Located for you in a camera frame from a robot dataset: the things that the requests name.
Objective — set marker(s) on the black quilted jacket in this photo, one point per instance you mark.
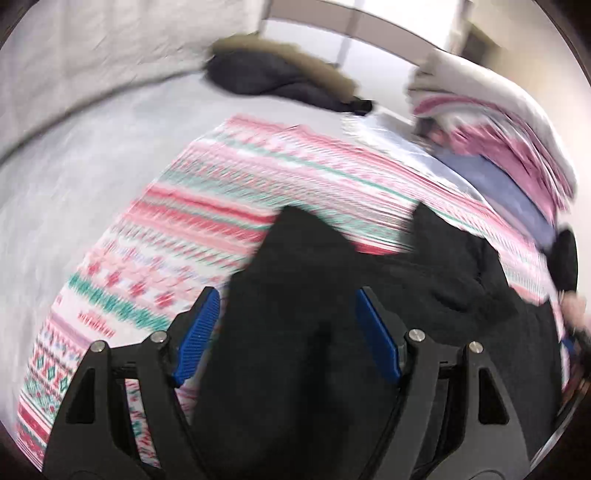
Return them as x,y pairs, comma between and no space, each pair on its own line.
292,390

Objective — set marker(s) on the white wardrobe with dark frame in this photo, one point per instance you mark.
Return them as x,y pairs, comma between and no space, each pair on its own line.
407,29

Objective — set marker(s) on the navy and olive folded jacket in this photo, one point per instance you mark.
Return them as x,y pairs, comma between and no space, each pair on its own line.
246,64

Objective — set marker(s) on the black fluffy garment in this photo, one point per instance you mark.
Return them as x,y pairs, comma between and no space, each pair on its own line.
562,261

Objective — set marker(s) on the patterned pink green bedspread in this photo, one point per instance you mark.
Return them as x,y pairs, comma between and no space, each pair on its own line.
201,218

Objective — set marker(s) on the pink folded blanket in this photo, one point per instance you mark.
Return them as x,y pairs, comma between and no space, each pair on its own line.
473,127

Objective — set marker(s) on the grey folded duvet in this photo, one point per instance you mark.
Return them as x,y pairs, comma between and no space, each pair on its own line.
444,72

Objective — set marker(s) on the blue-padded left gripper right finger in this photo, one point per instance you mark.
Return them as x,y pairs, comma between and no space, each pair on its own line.
453,418

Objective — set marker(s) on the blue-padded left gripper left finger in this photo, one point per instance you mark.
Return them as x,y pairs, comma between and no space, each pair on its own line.
92,436

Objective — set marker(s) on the blue folded blanket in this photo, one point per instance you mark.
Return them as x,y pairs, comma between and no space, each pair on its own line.
502,193

